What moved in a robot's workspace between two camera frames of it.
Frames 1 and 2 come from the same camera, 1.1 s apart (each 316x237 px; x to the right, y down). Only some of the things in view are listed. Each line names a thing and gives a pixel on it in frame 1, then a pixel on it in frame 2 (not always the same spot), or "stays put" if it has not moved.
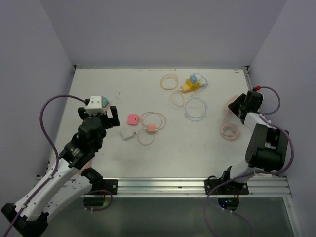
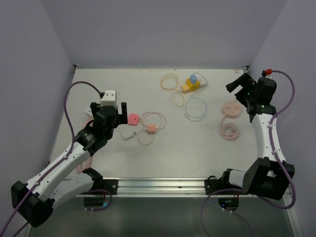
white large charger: x=127 y=134 stays put
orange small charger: x=151 y=128 stays put
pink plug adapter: x=133 y=119 stays put
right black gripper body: x=238 y=104 to x=246 y=95
